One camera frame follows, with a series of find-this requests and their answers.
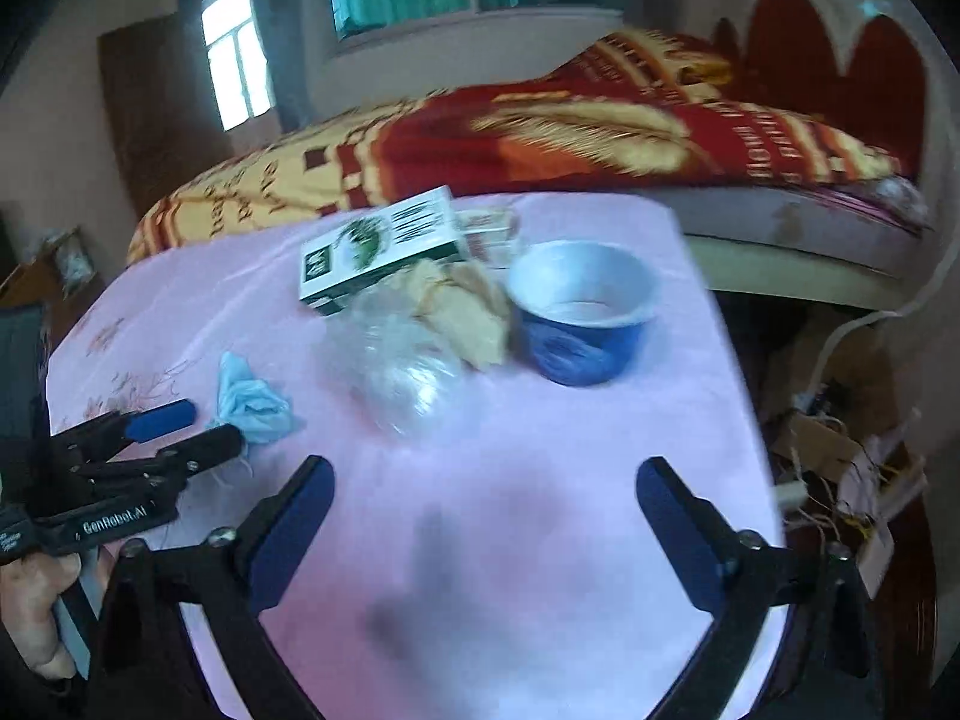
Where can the cardboard box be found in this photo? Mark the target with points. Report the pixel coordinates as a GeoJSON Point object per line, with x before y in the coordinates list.
{"type": "Point", "coordinates": [814, 439]}

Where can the person's left hand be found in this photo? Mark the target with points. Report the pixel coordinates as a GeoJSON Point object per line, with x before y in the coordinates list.
{"type": "Point", "coordinates": [26, 615]}

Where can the blue paper cup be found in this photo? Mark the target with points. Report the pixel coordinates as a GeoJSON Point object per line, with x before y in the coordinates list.
{"type": "Point", "coordinates": [577, 352]}

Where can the white power adapter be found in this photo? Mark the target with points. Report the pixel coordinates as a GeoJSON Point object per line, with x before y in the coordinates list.
{"type": "Point", "coordinates": [791, 495]}

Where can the green white carton box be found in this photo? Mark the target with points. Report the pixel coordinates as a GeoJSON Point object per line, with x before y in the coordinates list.
{"type": "Point", "coordinates": [375, 247]}

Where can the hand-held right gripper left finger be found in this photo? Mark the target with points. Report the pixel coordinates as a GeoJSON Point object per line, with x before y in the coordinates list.
{"type": "Point", "coordinates": [289, 532]}

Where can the red yellow printed blanket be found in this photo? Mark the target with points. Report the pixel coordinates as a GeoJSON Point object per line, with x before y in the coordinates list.
{"type": "Point", "coordinates": [562, 142]}

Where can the white bed with red headboard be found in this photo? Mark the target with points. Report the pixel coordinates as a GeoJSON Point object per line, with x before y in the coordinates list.
{"type": "Point", "coordinates": [795, 37]}

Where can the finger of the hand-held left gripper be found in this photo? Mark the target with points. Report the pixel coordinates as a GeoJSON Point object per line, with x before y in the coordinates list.
{"type": "Point", "coordinates": [217, 446]}
{"type": "Point", "coordinates": [161, 420]}

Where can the small bright window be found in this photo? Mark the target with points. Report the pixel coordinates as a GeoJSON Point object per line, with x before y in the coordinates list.
{"type": "Point", "coordinates": [232, 52]}

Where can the pink floral cloth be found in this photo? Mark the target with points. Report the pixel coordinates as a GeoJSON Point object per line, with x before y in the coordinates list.
{"type": "Point", "coordinates": [487, 480]}

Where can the grey curtain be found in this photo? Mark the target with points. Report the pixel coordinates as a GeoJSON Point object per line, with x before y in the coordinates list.
{"type": "Point", "coordinates": [285, 30]}

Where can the floral pillow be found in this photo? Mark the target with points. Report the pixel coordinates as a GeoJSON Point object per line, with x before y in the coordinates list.
{"type": "Point", "coordinates": [896, 199]}

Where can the beige paper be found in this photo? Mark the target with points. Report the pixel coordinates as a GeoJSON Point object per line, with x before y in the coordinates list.
{"type": "Point", "coordinates": [465, 315]}

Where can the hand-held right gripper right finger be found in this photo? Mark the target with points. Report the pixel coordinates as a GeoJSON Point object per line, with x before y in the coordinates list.
{"type": "Point", "coordinates": [679, 540]}

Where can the light blue face mask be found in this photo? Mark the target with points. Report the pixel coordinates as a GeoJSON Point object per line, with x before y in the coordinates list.
{"type": "Point", "coordinates": [251, 405]}

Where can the clear plastic bag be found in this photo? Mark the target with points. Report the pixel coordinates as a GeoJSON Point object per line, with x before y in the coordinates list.
{"type": "Point", "coordinates": [390, 375]}

